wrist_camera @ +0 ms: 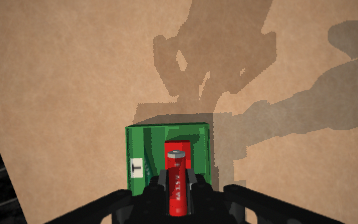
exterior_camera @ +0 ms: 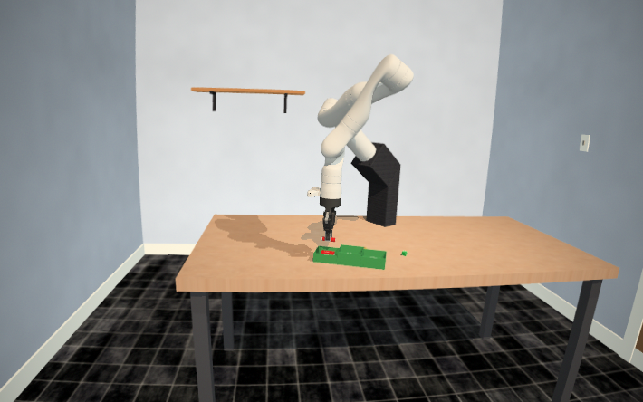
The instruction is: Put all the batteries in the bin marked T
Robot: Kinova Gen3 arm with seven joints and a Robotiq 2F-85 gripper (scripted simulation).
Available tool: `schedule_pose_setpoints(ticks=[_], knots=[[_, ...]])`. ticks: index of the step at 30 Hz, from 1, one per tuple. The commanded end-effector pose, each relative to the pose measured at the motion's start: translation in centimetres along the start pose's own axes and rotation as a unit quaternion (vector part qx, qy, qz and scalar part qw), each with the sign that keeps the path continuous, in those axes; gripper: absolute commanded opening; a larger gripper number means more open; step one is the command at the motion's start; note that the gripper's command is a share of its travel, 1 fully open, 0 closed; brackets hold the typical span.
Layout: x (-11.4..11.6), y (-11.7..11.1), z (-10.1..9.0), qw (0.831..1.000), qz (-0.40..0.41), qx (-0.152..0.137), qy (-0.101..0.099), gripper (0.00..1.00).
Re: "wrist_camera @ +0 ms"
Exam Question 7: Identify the green aa battery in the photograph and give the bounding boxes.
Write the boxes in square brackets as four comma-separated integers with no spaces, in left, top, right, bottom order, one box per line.
[144,146,154,187]

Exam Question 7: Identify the green bins with labels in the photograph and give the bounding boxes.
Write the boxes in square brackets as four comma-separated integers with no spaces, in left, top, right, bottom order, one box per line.
[125,122,212,196]

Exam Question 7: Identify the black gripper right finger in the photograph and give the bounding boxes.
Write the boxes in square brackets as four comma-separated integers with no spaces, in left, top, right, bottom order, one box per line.
[185,168,345,224]

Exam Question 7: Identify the red aa battery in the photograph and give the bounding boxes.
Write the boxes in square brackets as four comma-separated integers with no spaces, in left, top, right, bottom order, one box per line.
[167,150,187,216]

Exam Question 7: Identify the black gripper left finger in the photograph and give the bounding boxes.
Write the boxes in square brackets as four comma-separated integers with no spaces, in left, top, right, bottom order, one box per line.
[44,169,170,224]

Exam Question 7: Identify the red 9v battery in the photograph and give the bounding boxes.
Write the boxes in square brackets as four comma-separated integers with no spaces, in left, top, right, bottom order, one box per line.
[165,140,191,169]

